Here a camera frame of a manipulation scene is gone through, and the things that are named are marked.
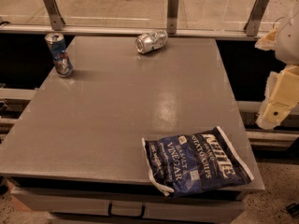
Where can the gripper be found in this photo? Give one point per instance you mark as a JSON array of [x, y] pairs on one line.
[[289, 41]]

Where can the blue redbull can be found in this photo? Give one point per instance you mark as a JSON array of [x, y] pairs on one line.
[[57, 47]]

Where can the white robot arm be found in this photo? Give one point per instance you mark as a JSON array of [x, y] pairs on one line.
[[287, 39]]

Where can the silver can lying down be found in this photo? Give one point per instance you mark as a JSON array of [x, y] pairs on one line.
[[151, 41]]

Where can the blue kettle chip bag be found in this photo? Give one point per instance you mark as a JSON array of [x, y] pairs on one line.
[[182, 165]]

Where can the right metal bracket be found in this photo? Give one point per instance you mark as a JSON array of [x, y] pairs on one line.
[[252, 26]]

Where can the left metal bracket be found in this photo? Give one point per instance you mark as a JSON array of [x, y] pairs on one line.
[[56, 20]]

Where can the black drawer handle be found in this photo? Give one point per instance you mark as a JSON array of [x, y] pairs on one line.
[[133, 210]]

